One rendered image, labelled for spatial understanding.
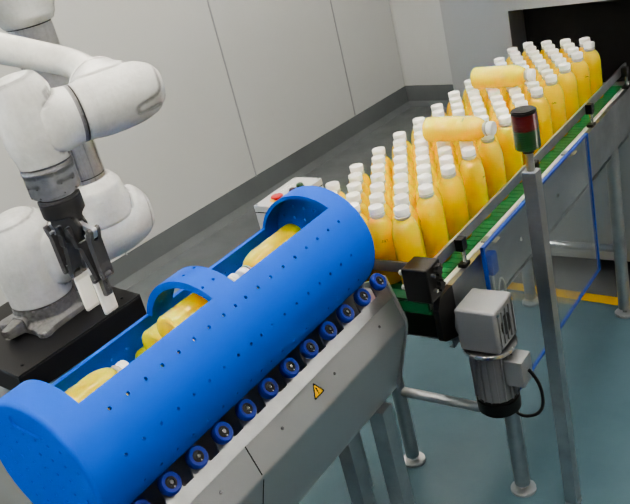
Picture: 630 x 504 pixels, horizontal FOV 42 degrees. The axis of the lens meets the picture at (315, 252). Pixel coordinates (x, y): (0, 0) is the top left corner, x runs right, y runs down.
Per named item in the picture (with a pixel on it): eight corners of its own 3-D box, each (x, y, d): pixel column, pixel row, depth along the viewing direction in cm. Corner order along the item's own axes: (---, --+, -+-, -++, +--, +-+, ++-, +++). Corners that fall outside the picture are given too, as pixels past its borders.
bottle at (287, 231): (306, 228, 194) (258, 265, 181) (306, 253, 198) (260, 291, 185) (281, 219, 197) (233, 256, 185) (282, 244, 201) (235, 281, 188)
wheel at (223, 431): (205, 432, 159) (209, 429, 158) (219, 418, 162) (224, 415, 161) (220, 450, 159) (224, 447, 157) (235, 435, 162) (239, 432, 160)
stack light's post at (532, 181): (564, 504, 251) (520, 173, 206) (569, 496, 254) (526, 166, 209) (577, 508, 249) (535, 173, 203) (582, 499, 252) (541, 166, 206)
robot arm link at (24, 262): (2, 297, 204) (-34, 218, 194) (71, 266, 211) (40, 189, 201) (17, 320, 191) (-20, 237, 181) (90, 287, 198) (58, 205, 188)
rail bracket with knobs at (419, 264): (401, 305, 201) (393, 268, 197) (415, 290, 206) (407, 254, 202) (436, 309, 195) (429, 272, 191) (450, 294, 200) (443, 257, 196)
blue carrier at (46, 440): (13, 501, 154) (-35, 381, 140) (285, 275, 214) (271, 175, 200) (119, 562, 139) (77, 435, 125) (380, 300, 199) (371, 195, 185)
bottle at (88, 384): (51, 454, 147) (125, 393, 160) (62, 442, 142) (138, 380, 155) (25, 424, 147) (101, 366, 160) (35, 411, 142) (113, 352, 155)
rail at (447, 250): (429, 274, 201) (427, 263, 200) (624, 70, 311) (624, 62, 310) (432, 274, 201) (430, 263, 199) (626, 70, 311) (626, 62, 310)
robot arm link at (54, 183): (40, 174, 135) (53, 206, 137) (82, 152, 141) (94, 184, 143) (8, 173, 140) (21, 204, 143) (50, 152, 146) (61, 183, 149)
